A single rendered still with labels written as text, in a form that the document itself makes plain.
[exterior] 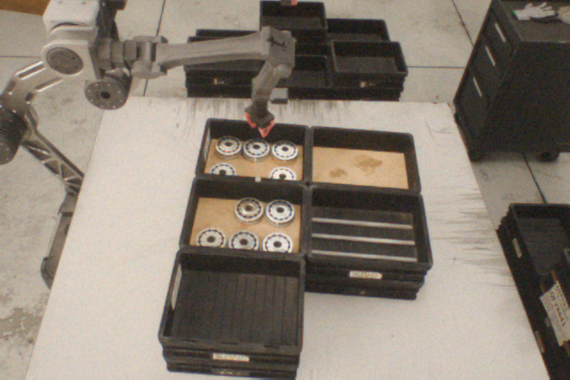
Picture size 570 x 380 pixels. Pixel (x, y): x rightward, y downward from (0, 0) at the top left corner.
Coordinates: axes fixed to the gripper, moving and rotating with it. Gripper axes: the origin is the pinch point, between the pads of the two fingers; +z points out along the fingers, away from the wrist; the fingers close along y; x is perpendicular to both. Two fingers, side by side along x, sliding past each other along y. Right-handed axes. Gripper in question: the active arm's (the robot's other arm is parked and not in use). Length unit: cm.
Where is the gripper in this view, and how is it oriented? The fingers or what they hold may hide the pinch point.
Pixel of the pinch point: (259, 130)
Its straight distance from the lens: 201.1
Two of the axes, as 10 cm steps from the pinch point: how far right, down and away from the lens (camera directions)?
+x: -7.4, 4.8, -4.7
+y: -6.7, -5.8, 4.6
